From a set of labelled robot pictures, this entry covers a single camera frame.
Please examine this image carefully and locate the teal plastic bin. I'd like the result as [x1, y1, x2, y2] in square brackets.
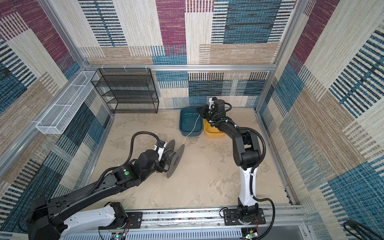
[179, 107, 204, 137]

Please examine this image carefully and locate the yellow plastic bin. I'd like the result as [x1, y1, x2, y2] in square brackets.
[204, 119, 226, 138]

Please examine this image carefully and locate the dark grey spool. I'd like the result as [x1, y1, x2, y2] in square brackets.
[163, 140, 185, 179]

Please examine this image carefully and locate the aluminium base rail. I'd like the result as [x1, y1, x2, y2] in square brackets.
[63, 205, 316, 240]

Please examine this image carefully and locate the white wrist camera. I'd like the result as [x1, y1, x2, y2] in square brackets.
[155, 140, 167, 157]
[209, 97, 217, 110]

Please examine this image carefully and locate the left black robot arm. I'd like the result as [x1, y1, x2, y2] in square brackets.
[21, 131, 167, 240]

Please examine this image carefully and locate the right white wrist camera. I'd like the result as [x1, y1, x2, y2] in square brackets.
[209, 97, 217, 110]

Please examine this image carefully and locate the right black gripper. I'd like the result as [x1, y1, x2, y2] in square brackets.
[195, 104, 217, 121]

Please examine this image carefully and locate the green cable coil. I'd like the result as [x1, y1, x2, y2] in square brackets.
[183, 114, 199, 127]

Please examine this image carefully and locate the black cable loop corner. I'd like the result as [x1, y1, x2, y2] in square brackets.
[343, 220, 384, 240]

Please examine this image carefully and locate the white mesh wall basket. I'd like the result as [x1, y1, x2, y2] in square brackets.
[36, 71, 95, 135]

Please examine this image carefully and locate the black wire shelf rack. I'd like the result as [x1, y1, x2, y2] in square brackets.
[91, 68, 159, 114]

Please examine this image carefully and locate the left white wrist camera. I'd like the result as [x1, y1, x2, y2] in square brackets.
[155, 140, 167, 157]

